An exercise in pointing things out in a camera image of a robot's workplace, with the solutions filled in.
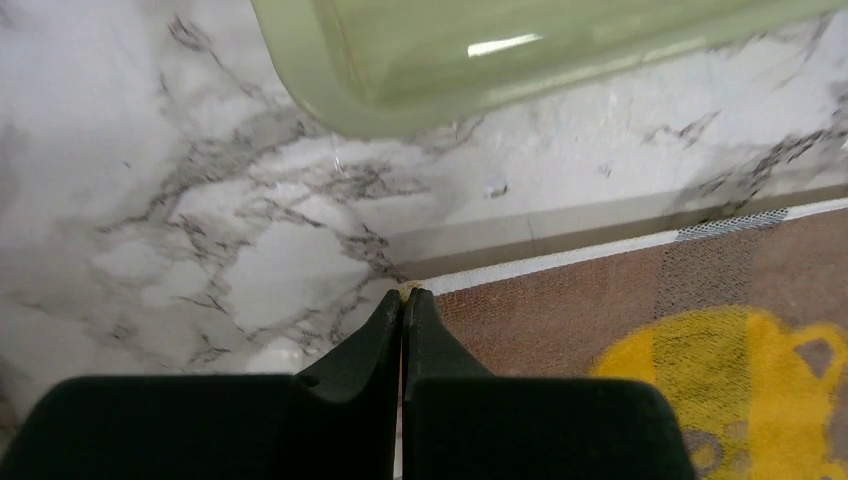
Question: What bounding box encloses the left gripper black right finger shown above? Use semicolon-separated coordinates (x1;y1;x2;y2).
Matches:
402;288;696;479

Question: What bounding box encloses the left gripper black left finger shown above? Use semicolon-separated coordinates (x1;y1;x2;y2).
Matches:
1;290;403;479

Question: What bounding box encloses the yellow towel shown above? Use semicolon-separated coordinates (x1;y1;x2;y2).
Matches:
421;199;847;479

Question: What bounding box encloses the light green plastic basket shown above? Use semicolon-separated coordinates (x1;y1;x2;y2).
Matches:
253;1;841;139

